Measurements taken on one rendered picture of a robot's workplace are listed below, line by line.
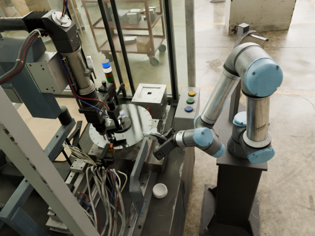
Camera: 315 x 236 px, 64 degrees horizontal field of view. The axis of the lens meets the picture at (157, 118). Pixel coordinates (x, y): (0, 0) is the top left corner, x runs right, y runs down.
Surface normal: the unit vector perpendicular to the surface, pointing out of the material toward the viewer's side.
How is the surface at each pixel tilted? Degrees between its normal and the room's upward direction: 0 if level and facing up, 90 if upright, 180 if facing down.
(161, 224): 0
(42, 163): 90
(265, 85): 82
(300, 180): 0
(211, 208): 0
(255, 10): 90
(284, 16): 90
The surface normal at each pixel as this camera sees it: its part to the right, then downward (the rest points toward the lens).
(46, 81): -0.23, 0.68
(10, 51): -0.25, 0.22
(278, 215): -0.11, -0.73
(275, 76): 0.08, 0.58
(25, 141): 0.97, 0.07
